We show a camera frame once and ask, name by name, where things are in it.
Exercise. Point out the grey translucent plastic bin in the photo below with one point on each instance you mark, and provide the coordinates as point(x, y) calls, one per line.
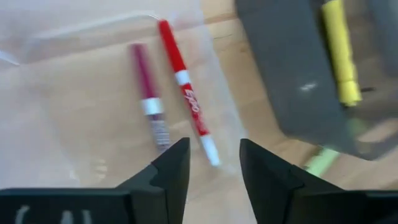
point(286, 62)

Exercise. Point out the red dry-erase marker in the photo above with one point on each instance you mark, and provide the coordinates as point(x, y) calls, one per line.
point(174, 53)

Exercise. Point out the yellow highlighter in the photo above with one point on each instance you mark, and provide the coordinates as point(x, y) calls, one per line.
point(339, 46)

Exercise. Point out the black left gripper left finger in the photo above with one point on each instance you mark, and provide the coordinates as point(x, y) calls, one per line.
point(155, 196)

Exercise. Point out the clear plastic bin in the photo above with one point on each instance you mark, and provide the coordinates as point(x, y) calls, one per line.
point(93, 93)

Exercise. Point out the light green highlighter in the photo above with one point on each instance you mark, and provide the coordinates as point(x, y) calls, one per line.
point(321, 161)

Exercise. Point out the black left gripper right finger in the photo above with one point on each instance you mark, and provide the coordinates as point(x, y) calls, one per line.
point(273, 196)

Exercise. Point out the maroon dry-erase marker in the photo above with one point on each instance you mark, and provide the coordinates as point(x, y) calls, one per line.
point(146, 81)

